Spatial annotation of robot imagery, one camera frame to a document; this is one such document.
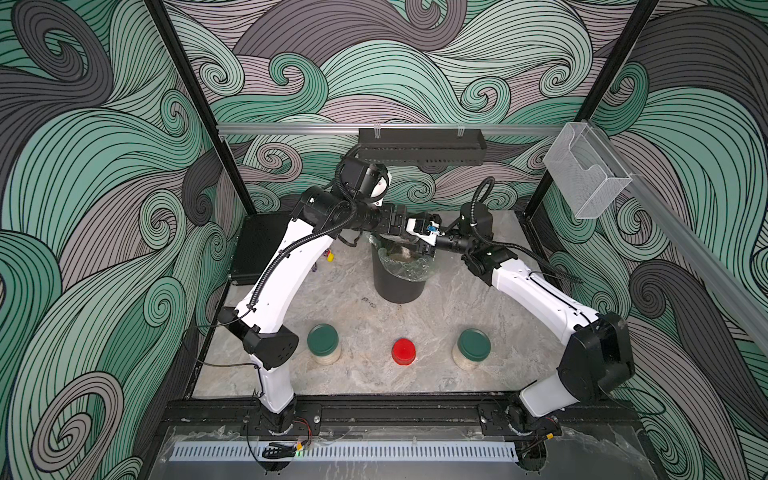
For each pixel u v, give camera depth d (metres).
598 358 0.42
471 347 0.74
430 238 0.65
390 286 0.97
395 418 0.75
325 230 0.43
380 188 0.59
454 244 0.66
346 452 0.70
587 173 0.81
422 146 0.96
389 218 0.59
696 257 0.57
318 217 0.45
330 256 1.06
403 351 0.85
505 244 0.61
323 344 0.76
